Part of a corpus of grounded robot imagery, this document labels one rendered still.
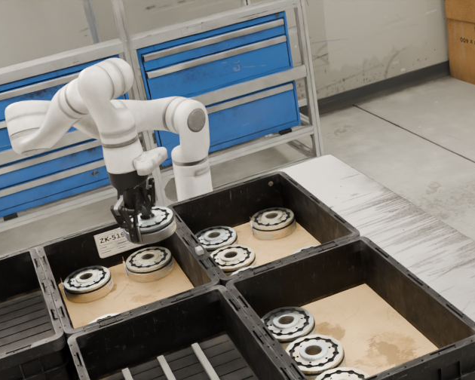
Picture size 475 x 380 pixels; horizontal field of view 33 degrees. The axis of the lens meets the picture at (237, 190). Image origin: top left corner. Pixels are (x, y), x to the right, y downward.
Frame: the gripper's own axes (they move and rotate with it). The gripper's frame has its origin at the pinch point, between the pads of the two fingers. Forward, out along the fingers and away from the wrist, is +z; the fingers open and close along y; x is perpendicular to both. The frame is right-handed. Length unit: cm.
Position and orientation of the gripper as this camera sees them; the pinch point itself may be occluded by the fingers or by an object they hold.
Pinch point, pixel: (141, 229)
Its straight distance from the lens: 161.1
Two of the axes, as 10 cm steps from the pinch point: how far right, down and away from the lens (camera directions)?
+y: -3.9, 4.5, -8.1
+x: 9.1, 0.3, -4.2
